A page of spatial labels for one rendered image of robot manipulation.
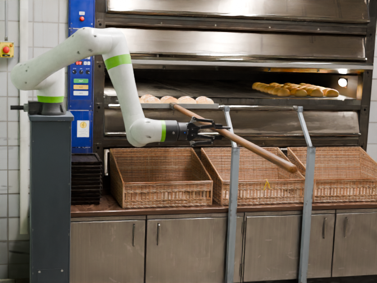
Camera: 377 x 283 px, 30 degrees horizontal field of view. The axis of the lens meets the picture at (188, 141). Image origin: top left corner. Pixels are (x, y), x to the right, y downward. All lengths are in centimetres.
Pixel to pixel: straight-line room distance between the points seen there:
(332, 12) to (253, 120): 90
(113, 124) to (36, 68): 143
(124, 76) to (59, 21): 143
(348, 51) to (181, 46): 118
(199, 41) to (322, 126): 106
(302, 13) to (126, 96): 203
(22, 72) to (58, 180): 55
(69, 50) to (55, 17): 142
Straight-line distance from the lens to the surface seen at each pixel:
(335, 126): 500
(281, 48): 478
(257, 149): 261
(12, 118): 448
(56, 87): 337
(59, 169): 340
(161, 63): 440
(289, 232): 442
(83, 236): 410
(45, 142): 337
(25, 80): 324
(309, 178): 432
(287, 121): 486
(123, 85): 309
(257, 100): 475
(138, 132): 293
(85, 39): 299
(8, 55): 437
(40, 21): 445
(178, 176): 460
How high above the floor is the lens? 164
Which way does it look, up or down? 9 degrees down
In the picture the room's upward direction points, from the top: 2 degrees clockwise
